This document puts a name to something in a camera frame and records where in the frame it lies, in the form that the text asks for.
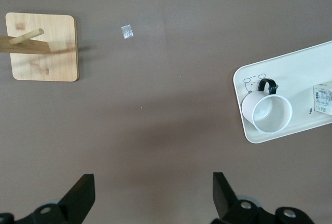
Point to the wooden cup rack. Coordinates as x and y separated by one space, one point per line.
52 63

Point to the cream rabbit print tray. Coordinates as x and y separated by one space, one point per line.
298 68

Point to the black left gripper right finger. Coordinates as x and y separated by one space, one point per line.
225 203

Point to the small clear tape patch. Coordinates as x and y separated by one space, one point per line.
127 31

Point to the blue white milk carton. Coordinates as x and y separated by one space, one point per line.
324 99

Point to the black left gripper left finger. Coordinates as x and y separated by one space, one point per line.
77 203

